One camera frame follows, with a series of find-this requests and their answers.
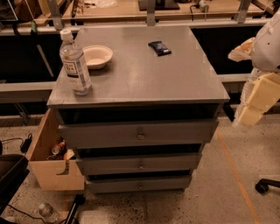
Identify grey middle drawer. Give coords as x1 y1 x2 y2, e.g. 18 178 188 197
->
76 153 202 176

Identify black power adapter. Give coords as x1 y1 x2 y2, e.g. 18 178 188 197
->
20 133 32 153

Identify white paper bowl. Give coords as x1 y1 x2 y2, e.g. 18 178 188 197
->
83 45 113 69

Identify bottles inside wooden crate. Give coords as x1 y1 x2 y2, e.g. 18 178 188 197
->
47 141 74 160

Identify black office chair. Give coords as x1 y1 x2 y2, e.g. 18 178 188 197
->
0 143 30 214

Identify clear plastic water bottle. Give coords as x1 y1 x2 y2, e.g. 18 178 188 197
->
59 28 92 95

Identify grey drawer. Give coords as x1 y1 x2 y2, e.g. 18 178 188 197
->
86 175 192 193
76 153 202 176
59 119 218 149

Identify grey drawer cabinet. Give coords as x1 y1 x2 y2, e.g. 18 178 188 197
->
48 26 229 183

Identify wooden crate on floor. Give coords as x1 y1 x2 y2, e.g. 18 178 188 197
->
26 109 85 191

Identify dark blue rxbar wrapper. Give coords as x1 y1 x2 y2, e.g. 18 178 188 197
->
148 41 172 57

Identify black tripod leg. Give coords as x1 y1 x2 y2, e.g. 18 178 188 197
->
64 194 86 224

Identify plastic bottle on floor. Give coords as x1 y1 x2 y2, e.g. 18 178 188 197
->
38 203 60 224

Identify grey top drawer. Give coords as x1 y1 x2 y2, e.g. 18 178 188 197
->
59 119 218 149

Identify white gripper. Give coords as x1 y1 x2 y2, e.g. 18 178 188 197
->
228 10 280 128

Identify black chair caster base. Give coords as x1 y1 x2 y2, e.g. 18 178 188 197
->
255 178 280 194

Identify grey bottom drawer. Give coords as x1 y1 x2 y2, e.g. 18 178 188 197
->
86 175 192 193

